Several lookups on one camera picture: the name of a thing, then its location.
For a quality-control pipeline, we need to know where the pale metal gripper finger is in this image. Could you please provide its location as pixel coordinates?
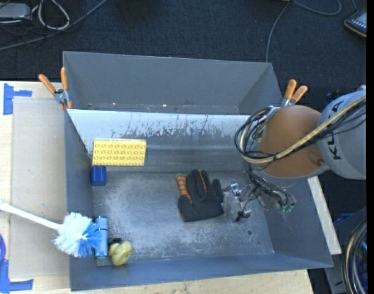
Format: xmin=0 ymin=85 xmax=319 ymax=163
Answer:
xmin=222 ymin=194 xmax=252 ymax=223
xmin=229 ymin=182 xmax=246 ymax=199

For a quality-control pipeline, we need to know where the black and orange glove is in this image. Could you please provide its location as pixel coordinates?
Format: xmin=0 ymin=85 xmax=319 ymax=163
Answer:
xmin=175 ymin=169 xmax=224 ymax=223

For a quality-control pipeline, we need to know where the grey metal bin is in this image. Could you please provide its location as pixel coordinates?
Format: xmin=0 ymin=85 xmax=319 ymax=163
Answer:
xmin=62 ymin=51 xmax=334 ymax=292

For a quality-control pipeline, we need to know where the yellow toy duck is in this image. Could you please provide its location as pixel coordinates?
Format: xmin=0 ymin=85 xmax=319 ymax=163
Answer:
xmin=107 ymin=237 xmax=134 ymax=267

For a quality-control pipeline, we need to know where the yellow studded flat plate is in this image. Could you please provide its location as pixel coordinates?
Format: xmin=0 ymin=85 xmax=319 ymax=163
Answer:
xmin=91 ymin=138 xmax=147 ymax=167

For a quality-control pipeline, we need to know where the light blue metal cylinder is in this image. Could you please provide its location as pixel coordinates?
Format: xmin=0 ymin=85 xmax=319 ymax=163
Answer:
xmin=94 ymin=216 xmax=110 ymax=258

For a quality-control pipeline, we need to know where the blue small block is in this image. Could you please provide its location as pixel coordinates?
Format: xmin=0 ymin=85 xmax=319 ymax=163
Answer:
xmin=90 ymin=165 xmax=107 ymax=187

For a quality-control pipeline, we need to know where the white and blue brush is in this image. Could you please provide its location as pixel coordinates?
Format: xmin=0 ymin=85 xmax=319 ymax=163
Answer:
xmin=0 ymin=196 xmax=97 ymax=258

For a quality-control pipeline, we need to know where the pale flat board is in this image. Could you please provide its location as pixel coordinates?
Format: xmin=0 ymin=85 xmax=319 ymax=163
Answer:
xmin=9 ymin=96 xmax=71 ymax=280

